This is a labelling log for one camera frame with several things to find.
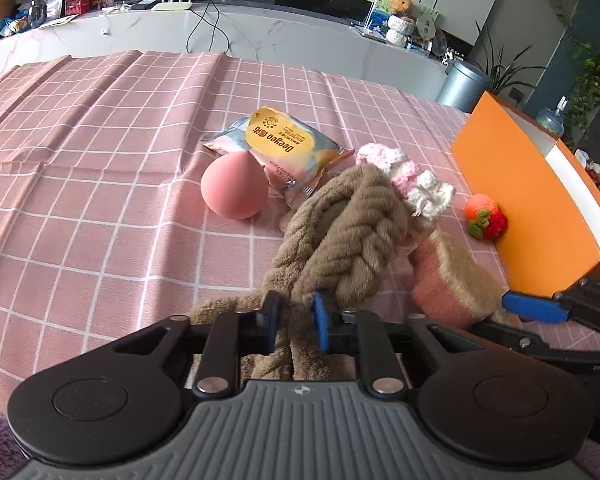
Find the brown pink plush item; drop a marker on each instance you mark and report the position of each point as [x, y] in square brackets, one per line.
[442, 285]

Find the white crocheted pot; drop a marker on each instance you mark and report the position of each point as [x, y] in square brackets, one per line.
[400, 30]

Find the pink and white crocheted hat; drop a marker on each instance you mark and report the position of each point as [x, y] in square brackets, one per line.
[410, 180]

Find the round paddle fan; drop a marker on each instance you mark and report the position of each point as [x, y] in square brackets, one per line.
[426, 25]

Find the orange cardboard box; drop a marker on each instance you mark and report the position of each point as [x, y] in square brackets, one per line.
[525, 200]

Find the wall socket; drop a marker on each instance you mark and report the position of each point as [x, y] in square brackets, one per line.
[517, 95]

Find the beige envelope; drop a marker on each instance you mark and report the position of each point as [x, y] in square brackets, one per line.
[60, 21]

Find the pink checked tablecloth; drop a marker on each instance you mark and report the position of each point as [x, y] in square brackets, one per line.
[80, 185]

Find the blue and green painting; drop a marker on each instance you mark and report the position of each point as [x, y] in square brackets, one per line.
[377, 17]

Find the yellow snack packet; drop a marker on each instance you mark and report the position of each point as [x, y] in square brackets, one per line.
[280, 145]

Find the pink printed box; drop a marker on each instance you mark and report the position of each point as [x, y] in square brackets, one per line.
[103, 0]

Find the silver pedal bin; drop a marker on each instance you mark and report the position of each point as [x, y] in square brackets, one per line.
[460, 85]

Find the large water bottle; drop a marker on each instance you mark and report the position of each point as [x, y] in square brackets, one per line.
[551, 120]

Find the brown teddy bear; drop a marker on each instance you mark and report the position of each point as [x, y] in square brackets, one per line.
[402, 5]

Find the long-leaved potted plant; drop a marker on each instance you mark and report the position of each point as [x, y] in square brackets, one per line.
[505, 70]

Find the orange crocheted fruit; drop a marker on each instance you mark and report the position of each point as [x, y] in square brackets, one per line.
[485, 215]

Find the trailing pothos plant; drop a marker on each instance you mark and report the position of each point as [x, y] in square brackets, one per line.
[595, 90]

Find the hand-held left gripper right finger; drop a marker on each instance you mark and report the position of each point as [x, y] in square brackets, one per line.
[322, 325]

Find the orange tissue box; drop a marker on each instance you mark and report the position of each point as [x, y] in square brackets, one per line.
[594, 172]

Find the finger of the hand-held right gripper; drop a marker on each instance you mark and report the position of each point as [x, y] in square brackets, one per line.
[535, 307]
[510, 338]

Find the white marble television console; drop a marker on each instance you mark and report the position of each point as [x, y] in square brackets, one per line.
[280, 35]

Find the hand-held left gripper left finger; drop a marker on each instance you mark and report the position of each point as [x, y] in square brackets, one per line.
[271, 322]

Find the pink egg-shaped sponge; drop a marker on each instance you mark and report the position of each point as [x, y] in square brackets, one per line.
[232, 190]

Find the red gift box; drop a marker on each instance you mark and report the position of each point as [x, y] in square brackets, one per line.
[77, 5]

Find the brown plush scarf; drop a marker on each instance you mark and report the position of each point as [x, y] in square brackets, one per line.
[350, 230]

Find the blue snack bags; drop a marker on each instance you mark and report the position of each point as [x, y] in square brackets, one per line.
[14, 25]

